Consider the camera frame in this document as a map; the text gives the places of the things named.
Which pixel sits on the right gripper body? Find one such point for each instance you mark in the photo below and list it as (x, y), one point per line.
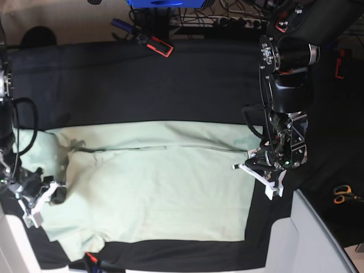
(26, 184)

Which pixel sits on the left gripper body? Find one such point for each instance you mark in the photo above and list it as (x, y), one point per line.
(264, 163)

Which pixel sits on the light green T-shirt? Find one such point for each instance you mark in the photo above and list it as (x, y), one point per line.
(132, 182)

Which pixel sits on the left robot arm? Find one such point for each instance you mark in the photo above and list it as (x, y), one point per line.
(295, 36)

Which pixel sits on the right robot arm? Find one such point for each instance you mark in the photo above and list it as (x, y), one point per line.
(10, 151)

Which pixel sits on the white bin left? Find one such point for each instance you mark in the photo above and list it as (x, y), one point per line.
(17, 255)

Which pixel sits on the blue red clamp bottom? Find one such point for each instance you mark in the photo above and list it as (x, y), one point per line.
(94, 265)

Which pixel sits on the blue red clamp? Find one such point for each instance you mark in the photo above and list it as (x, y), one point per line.
(94, 265)
(146, 40)
(340, 58)

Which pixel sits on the black table cloth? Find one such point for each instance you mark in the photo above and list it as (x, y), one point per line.
(205, 81)

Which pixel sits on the blue red clamp right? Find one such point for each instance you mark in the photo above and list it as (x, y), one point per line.
(340, 58)

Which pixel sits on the black round stool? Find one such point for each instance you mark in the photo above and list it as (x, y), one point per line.
(38, 36)

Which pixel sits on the white power strip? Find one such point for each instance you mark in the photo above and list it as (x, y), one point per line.
(214, 21)

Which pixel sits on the blue red clamp left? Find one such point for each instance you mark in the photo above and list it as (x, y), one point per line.
(146, 40)

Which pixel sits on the blue box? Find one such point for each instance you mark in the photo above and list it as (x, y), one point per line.
(138, 4)

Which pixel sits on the orange handled scissors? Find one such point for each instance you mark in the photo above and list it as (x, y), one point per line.
(344, 193)

